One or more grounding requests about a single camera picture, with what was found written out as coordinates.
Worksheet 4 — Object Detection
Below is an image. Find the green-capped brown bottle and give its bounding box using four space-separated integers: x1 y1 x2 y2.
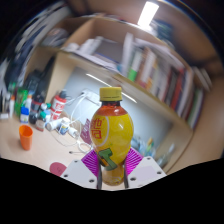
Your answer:
35 111 47 132

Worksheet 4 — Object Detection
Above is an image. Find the blue-capped white bottle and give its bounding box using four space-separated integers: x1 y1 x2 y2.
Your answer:
19 106 30 124

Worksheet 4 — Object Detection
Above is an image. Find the red and white canister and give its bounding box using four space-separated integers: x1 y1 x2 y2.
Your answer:
50 91 68 121

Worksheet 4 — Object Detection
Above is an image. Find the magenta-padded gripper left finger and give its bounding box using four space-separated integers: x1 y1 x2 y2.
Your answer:
60 148 103 190

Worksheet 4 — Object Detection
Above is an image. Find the orange plastic cup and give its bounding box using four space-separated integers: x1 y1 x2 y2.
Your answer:
18 124 34 151

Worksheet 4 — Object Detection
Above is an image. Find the yellow drink bottle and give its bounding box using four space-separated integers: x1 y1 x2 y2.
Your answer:
90 86 135 187

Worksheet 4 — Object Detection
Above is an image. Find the magenta snack pouch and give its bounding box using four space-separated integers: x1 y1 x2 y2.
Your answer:
79 119 95 146

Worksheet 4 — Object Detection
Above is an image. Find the green transparent plastic jar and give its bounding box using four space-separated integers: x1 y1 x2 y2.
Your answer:
14 87 29 116

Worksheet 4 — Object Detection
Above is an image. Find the white lying bottle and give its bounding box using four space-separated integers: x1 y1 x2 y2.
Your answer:
45 117 70 132

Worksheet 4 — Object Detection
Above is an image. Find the black bag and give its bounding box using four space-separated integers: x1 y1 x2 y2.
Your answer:
24 69 51 101

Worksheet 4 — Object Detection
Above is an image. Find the long ceiling light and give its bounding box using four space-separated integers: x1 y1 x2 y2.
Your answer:
137 0 160 29

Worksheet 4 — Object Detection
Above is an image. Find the flat round red coaster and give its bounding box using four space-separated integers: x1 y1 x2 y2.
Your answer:
49 161 68 177

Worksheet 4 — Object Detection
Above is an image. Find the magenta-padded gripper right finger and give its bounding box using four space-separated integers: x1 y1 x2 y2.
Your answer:
123 148 167 190

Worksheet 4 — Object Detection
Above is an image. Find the wooden shelf unit with books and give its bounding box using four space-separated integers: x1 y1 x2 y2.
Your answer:
24 13 214 169

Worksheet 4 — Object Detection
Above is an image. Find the white power strip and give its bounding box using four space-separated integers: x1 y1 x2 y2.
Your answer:
81 89 101 104

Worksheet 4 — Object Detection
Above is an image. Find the orange-capped white bottle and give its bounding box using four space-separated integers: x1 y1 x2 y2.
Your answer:
8 94 16 118

